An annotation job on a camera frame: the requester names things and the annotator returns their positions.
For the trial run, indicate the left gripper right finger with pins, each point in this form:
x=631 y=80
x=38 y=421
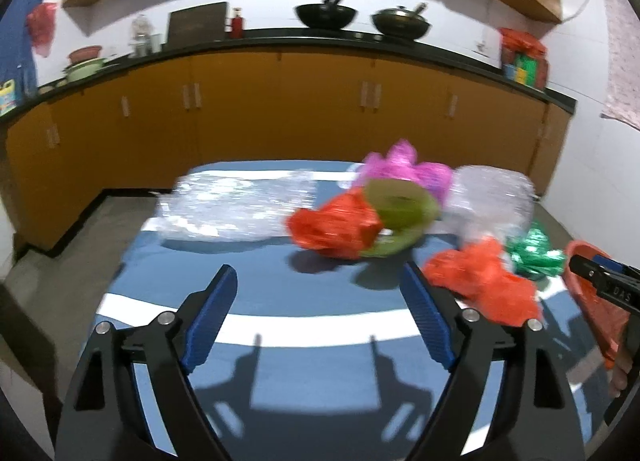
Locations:
x=535 y=417

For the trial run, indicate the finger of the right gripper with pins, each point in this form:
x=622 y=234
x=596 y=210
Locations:
x=612 y=263
x=589 y=270

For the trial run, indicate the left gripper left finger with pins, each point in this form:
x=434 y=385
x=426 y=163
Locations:
x=102 y=416

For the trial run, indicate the clear plastic bag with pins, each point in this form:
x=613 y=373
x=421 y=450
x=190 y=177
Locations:
x=485 y=201

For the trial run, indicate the green paw-print plastic bag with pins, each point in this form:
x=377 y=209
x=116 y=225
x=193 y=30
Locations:
x=405 y=209

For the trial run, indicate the red plastic bag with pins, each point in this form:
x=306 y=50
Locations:
x=41 y=27
x=343 y=228

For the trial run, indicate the orange lower kitchen cabinets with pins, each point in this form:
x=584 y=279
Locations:
x=143 y=128

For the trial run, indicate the person's right hand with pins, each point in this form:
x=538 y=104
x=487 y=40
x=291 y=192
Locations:
x=619 y=379

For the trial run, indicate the red plastic basket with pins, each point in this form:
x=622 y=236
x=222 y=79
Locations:
x=606 y=321

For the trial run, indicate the green shiny plastic bag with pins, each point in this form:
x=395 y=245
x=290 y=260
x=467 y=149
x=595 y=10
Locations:
x=532 y=255

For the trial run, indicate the floral pink cloth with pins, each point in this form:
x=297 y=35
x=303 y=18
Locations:
x=622 y=94

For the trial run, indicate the pink purple plastic bag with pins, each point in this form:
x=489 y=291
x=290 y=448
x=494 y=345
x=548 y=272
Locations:
x=401 y=162

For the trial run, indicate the red bag with colourful items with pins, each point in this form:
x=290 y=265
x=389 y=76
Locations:
x=523 y=58

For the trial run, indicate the black countertop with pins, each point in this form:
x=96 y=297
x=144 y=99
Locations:
x=303 y=38

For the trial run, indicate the large clear bubble wrap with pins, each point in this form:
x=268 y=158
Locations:
x=234 y=206

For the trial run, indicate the black wok with lid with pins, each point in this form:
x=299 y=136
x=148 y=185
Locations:
x=401 y=22

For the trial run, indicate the yellow blue detergent bottle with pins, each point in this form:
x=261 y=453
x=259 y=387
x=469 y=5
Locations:
x=7 y=97

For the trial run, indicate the green basin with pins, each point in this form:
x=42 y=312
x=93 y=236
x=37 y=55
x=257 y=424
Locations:
x=83 y=69

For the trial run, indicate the black wok left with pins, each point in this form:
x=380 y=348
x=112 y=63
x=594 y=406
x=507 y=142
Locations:
x=329 y=15

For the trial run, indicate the blue curtain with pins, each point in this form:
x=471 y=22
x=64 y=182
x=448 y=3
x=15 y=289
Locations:
x=17 y=62

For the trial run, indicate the red basin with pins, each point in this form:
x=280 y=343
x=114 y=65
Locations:
x=84 y=54

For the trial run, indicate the metal cup on counter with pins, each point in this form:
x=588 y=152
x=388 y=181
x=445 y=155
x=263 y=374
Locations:
x=156 y=43

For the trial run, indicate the glass jar on counter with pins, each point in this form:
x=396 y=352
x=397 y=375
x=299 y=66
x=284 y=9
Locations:
x=141 y=30

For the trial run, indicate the hanging red plastic bag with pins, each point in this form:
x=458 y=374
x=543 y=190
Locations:
x=41 y=27

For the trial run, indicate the dark cutting board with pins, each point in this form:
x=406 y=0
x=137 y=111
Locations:
x=197 y=25

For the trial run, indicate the red bottle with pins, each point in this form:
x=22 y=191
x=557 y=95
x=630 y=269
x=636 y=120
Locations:
x=237 y=24

